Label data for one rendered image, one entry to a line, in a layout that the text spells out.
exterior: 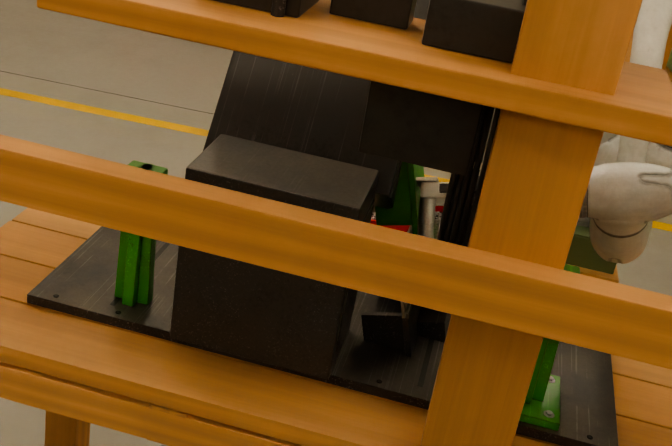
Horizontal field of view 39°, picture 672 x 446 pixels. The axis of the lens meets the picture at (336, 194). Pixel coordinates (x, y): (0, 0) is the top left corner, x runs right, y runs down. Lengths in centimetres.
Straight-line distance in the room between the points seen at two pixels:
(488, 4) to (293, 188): 46
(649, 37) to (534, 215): 63
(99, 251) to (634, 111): 116
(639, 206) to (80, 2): 97
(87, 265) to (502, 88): 101
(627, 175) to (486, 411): 48
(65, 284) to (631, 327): 105
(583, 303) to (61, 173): 79
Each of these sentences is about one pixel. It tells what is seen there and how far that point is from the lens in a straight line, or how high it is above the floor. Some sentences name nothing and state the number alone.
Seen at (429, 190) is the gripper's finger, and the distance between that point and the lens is 173.
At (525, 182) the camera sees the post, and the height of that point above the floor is 139.
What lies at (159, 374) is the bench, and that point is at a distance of 169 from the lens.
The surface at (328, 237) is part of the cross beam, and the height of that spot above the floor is 126.
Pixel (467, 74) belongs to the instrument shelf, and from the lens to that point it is 126.
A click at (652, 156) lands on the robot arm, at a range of 234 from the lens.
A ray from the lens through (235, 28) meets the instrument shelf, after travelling 131.
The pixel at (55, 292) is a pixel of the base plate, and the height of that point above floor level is 90.
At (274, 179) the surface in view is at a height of 124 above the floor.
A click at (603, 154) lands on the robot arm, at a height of 113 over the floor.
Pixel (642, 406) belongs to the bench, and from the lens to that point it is 190.
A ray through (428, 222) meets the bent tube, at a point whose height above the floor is 116.
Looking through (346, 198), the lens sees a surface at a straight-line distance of 154.
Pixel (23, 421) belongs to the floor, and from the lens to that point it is 299.
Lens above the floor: 188
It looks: 24 degrees down
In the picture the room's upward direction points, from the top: 10 degrees clockwise
